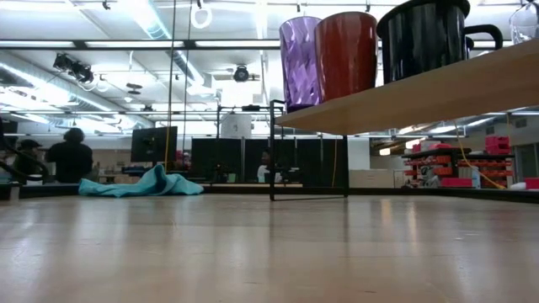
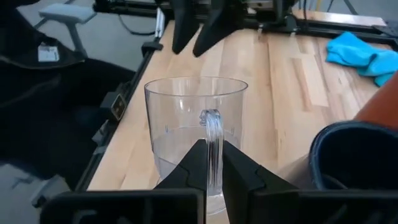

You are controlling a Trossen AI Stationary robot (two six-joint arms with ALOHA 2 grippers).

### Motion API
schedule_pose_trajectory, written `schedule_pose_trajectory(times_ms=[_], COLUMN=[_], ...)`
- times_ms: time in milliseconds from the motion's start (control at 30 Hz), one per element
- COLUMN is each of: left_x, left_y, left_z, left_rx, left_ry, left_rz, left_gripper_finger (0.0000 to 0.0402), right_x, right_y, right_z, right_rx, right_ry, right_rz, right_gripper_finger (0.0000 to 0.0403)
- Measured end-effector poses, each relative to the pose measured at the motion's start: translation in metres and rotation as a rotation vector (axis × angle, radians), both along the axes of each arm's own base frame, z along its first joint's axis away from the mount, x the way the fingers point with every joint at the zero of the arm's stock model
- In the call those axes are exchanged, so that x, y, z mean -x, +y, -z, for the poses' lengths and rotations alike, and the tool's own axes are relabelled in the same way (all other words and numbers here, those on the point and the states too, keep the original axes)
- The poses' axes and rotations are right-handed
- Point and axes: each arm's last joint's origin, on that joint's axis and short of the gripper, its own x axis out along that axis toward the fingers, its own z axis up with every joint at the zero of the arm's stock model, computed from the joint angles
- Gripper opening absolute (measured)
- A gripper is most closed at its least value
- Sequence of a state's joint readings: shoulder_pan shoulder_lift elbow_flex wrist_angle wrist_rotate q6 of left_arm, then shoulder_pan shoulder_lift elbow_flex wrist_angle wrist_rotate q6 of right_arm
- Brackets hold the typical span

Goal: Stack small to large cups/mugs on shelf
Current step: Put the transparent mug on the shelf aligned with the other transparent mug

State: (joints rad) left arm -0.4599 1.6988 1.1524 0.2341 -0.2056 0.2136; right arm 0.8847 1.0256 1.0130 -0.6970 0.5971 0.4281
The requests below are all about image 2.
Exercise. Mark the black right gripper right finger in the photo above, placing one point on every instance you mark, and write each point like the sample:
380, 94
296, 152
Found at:
245, 193

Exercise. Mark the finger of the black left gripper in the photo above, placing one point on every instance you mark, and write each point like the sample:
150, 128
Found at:
224, 18
185, 21

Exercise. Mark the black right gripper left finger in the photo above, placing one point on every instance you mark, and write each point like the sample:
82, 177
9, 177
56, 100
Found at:
186, 186

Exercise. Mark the clear plastic mug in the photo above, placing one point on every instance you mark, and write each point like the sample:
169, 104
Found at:
174, 109

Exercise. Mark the dark blue speckled mug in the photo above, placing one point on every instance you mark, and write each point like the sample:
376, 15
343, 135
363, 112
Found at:
357, 155

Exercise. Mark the orange mug white inside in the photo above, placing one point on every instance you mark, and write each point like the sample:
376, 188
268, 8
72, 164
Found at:
382, 105

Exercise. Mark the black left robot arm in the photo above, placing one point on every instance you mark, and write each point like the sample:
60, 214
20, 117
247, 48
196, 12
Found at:
281, 15

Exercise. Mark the silver aluminium bar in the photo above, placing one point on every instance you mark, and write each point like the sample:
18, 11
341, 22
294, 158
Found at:
160, 23

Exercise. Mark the blue cloth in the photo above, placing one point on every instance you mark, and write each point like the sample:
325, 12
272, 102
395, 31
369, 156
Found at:
357, 56

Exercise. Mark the black office chair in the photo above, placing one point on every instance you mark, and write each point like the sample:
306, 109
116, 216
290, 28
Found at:
31, 93

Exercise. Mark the black aluminium table frame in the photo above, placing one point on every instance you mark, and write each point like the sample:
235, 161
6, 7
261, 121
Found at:
136, 79

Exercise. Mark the black bracket with brass plate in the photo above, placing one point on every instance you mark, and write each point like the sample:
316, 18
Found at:
115, 105

